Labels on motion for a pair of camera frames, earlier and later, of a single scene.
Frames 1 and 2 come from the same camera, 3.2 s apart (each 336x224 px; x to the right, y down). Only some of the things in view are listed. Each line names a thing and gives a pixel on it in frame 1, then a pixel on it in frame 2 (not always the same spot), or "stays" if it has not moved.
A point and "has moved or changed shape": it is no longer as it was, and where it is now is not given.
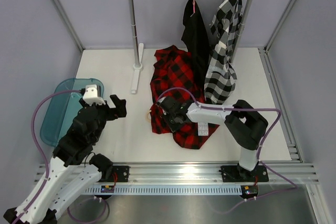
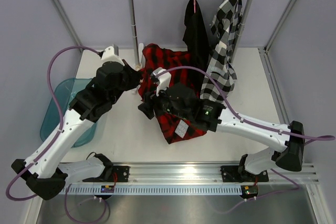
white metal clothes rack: x=138 y=48 stays
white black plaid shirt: x=221 y=78 stays
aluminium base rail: x=289 y=171 stays
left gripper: x=119 y=111 → x=134 y=75
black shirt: x=195 y=33 stays
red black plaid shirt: x=178 y=81 has moved or changed shape
